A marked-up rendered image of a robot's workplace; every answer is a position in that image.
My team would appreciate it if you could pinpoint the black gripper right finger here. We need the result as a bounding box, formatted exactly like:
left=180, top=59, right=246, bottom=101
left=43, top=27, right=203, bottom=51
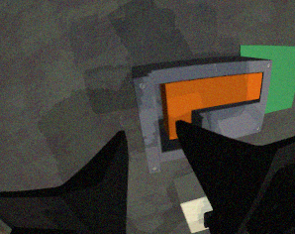
left=175, top=120, right=295, bottom=234

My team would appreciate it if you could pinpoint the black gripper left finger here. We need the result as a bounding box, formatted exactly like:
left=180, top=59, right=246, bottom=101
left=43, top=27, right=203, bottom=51
left=0, top=130, right=129, bottom=234

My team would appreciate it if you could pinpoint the orange l-shaped part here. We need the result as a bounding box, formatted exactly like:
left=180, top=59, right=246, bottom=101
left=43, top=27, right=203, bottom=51
left=159, top=72, right=262, bottom=141

